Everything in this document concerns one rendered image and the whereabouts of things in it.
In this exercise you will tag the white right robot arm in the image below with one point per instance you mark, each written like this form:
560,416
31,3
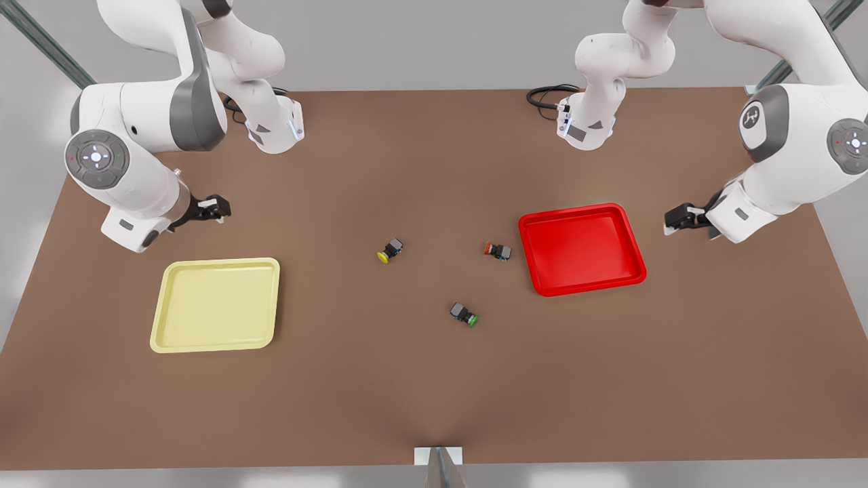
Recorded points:
142,122

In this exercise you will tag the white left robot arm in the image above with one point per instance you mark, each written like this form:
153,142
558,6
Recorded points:
793,142

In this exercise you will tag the pale yellow tray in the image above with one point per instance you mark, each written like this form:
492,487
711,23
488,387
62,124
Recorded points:
215,305

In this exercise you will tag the red tray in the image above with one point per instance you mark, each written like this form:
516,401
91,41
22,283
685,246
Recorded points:
580,248

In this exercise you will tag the yellow push-button switch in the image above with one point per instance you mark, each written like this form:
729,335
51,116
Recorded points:
390,250

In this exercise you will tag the red push-button switch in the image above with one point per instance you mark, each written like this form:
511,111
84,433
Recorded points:
498,251

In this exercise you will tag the silver frame post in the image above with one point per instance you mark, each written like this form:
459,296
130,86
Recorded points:
441,468
800,51
47,44

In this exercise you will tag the green push-button switch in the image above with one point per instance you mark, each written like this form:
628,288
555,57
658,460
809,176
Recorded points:
464,314

